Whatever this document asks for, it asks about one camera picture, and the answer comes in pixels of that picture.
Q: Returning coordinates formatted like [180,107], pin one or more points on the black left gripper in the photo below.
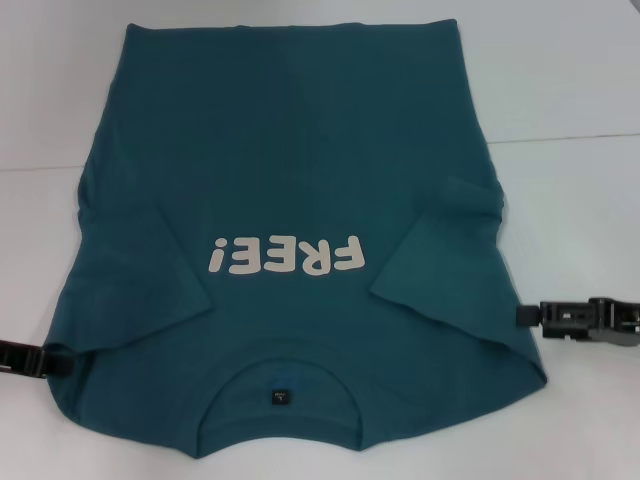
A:
[20,357]

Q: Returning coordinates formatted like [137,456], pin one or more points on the teal t-shirt with FREE print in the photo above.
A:
[280,150]

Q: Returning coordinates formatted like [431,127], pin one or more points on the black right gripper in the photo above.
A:
[620,325]

